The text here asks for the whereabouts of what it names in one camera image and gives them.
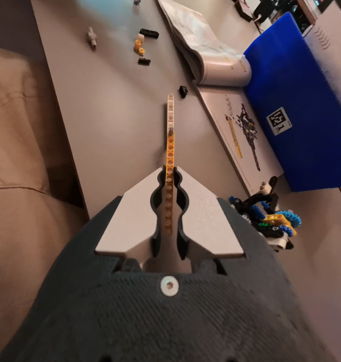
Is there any open lego instruction booklet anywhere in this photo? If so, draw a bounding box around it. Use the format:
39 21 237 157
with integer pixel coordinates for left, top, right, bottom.
157 0 285 196

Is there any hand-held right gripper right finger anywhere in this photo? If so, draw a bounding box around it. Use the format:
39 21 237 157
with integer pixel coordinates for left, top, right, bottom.
174 166 245 261

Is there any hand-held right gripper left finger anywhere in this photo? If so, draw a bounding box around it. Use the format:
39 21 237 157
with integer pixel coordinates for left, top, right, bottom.
95 166 166 265

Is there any dark brown object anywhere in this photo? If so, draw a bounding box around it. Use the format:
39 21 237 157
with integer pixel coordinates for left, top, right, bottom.
234 0 256 22

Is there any yellow and white lego beam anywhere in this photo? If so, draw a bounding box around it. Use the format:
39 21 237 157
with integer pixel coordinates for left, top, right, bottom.
163 94 176 236

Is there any blue box with tag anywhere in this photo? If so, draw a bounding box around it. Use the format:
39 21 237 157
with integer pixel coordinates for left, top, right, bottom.
243 12 341 192

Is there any multicoloured lego gear assembly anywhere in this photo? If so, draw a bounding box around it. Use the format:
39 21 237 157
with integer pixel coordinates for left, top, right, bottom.
229 176 302 252

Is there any yellow and white lego connector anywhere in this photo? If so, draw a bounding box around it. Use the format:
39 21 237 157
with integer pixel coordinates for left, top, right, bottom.
133 34 146 55

